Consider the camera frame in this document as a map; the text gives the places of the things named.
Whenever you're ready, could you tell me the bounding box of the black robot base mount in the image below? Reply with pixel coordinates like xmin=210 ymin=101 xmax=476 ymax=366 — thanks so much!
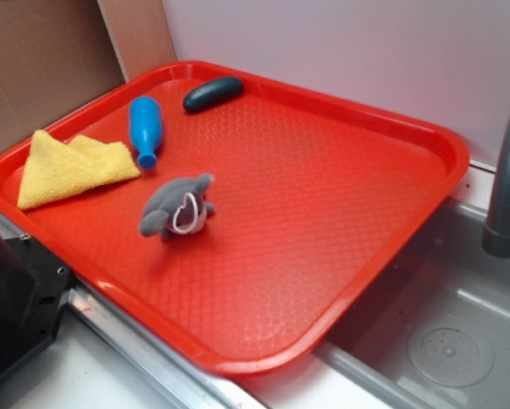
xmin=0 ymin=235 xmax=72 ymax=382

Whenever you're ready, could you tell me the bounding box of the grey plush elephant toy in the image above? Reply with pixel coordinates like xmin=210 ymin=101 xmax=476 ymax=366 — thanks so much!
xmin=139 ymin=174 xmax=215 ymax=239

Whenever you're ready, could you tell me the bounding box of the brown cardboard panel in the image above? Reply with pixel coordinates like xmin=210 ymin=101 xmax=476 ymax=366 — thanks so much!
xmin=0 ymin=1 xmax=176 ymax=154

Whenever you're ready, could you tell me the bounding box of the yellow microfiber cloth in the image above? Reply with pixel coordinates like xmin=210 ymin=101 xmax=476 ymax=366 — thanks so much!
xmin=16 ymin=130 xmax=141 ymax=210

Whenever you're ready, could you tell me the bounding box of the red plastic tray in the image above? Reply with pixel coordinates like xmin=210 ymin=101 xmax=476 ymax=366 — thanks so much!
xmin=0 ymin=61 xmax=469 ymax=377

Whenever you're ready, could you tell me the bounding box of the grey plastic toy sink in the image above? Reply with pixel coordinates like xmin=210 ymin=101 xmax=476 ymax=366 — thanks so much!
xmin=242 ymin=200 xmax=510 ymax=408

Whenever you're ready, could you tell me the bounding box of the blue plastic bottle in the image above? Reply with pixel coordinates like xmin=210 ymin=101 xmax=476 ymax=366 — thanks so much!
xmin=129 ymin=96 xmax=163 ymax=170

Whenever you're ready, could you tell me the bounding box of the dark green toy cucumber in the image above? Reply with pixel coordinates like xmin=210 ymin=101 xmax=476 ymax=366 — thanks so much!
xmin=183 ymin=76 xmax=244 ymax=113

